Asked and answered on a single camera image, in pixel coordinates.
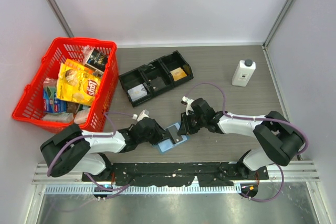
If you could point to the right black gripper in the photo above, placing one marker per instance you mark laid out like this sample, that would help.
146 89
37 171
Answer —
185 128

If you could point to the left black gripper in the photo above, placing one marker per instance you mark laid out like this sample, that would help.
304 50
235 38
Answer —
160 134

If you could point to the blue leather card holder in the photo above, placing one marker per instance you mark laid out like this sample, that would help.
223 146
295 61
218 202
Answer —
167 144

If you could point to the grey VIP card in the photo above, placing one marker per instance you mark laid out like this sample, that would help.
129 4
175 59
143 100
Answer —
173 130

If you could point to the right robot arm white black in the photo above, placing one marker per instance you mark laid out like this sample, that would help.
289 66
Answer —
279 140

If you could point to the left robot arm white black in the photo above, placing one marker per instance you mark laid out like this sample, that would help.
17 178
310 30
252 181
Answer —
74 149

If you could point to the white card in tray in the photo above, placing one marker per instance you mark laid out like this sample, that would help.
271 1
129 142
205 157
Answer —
137 92

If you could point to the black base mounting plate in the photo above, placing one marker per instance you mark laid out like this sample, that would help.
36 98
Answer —
208 174

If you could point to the black three-compartment organizer tray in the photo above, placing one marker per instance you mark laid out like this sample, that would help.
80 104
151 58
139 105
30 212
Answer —
156 76

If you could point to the white bottle grey cap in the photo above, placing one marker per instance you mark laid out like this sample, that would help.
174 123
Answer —
243 73

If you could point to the yellow Lays chips bag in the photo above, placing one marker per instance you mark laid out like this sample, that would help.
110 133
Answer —
76 83

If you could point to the black snack box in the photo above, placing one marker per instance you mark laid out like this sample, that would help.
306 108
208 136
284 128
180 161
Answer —
95 60

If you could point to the blue packaged item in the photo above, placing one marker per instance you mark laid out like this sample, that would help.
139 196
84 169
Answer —
51 103

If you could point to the red plastic shopping basket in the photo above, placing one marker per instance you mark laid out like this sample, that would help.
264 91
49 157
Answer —
30 108

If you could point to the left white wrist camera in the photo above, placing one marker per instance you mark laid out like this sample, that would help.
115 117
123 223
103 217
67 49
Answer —
143 114

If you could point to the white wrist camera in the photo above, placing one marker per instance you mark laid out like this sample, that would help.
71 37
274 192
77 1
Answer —
187 102
143 114

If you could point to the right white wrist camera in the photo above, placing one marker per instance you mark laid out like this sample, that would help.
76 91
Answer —
187 102

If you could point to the aluminium rail frame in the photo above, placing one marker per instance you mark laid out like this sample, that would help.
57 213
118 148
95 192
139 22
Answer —
78 183

